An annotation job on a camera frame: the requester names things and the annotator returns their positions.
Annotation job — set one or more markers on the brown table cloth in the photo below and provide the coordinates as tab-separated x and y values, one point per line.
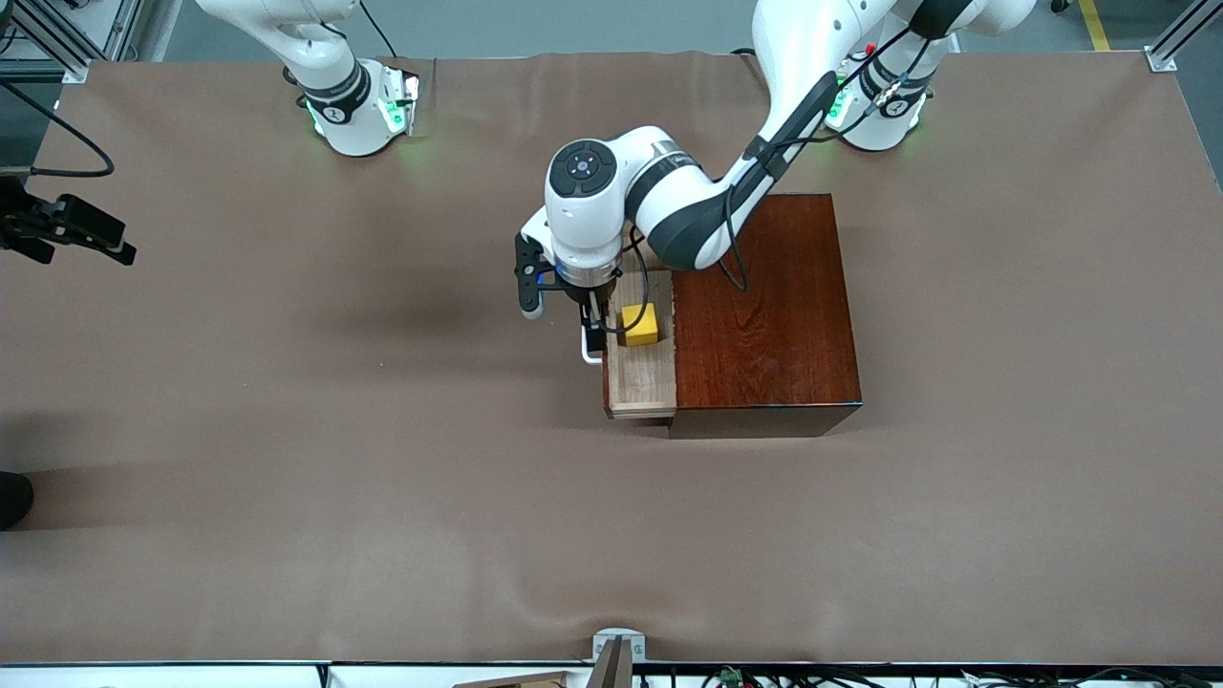
430	535

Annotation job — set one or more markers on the black rounded object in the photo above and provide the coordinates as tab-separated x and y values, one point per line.
11	499

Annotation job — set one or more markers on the dark brown wooden cabinet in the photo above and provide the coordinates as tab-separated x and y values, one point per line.
764	325

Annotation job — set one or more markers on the yellow block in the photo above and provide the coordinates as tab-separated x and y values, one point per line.
640	325

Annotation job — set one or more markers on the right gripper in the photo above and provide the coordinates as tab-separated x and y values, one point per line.
43	225

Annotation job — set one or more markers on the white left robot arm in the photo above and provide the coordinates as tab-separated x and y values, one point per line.
592	210

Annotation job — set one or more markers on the grey metal post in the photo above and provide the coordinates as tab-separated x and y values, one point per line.
616	669

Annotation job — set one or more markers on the brown cardboard piece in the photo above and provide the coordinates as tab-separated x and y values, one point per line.
525	682

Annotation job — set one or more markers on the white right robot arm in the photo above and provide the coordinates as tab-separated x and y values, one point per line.
349	124

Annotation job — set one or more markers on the grey metal bracket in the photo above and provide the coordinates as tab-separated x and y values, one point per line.
619	638

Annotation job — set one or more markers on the aluminium frame profile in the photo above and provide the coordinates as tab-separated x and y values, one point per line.
57	43
1170	46

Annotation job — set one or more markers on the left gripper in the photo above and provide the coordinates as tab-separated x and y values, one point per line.
585	298

